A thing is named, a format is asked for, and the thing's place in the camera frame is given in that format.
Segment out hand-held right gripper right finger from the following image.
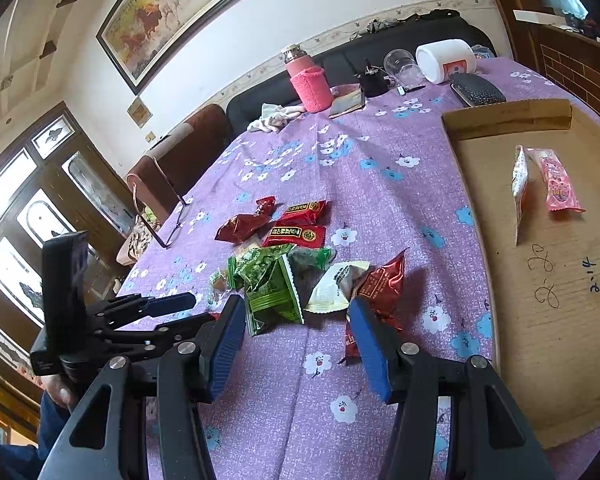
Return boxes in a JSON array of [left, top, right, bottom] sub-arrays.
[[348, 297, 563, 480]]

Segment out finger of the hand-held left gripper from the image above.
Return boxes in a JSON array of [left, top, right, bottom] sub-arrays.
[[97, 312, 220, 361], [87, 292, 197, 328]]

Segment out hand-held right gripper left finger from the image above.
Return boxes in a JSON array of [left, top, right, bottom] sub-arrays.
[[39, 294, 247, 480]]

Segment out small green candy wrapper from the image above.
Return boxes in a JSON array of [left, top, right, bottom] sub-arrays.
[[209, 269, 237, 306]]

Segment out large dark red foil packet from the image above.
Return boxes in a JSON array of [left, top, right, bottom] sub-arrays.
[[341, 249, 407, 365]]

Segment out green leafy snack packet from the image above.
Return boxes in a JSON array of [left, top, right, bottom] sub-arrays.
[[244, 255, 306, 337], [228, 244, 296, 291]]

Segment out dark red foil snack packet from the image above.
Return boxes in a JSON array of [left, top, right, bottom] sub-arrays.
[[215, 212, 268, 244]]

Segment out red gold-label snack packet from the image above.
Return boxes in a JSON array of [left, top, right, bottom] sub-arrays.
[[275, 200, 327, 228], [261, 225, 327, 250]]

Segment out cardboard box tray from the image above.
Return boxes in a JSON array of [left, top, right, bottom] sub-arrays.
[[441, 99, 600, 451]]

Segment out white red-patterned snack packet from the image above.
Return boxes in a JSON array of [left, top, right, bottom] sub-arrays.
[[511, 145, 530, 246]]

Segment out person's left forearm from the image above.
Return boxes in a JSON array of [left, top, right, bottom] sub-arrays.
[[36, 392, 73, 466]]

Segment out person's left hand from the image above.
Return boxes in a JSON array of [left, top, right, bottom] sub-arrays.
[[42, 374, 78, 411]]

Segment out floral bag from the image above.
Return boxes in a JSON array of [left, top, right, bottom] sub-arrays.
[[117, 207, 161, 266]]

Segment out eyeglasses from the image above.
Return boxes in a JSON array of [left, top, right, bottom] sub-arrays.
[[132, 157, 193, 249]]

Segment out wooden glass-panel door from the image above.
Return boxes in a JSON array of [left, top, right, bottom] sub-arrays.
[[0, 102, 148, 411]]

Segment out brown armchair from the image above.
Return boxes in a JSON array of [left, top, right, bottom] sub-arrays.
[[126, 104, 233, 221]]

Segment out purple floral tablecloth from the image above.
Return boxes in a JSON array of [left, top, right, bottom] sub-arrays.
[[115, 55, 600, 480]]

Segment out white crumpled cloth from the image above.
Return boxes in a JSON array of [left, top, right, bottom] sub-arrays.
[[247, 103, 306, 134]]

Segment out pink snack packet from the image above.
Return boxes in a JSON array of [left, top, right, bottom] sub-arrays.
[[525, 147, 587, 216]]

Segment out pink thermos bottle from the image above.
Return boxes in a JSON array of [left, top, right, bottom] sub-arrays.
[[281, 45, 332, 114]]

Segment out black cup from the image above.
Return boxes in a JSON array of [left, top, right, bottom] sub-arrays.
[[358, 60, 396, 97]]

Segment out black sofa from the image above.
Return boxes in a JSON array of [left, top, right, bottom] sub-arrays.
[[225, 12, 496, 136]]

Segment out white plastic jar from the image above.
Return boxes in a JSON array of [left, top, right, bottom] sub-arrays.
[[416, 39, 477, 85]]

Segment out clothes on sofa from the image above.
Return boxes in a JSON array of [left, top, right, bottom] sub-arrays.
[[349, 7, 462, 41]]

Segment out wooden brick-pattern cabinet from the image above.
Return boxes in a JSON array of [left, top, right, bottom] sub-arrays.
[[477, 0, 600, 133]]

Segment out flat white box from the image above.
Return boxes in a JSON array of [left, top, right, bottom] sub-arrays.
[[513, 9, 567, 28]]

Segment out small wall plaque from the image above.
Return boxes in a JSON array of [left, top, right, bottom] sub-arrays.
[[126, 97, 153, 128]]

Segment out framed wall painting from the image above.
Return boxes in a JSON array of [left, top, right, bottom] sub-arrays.
[[96, 0, 301, 96]]

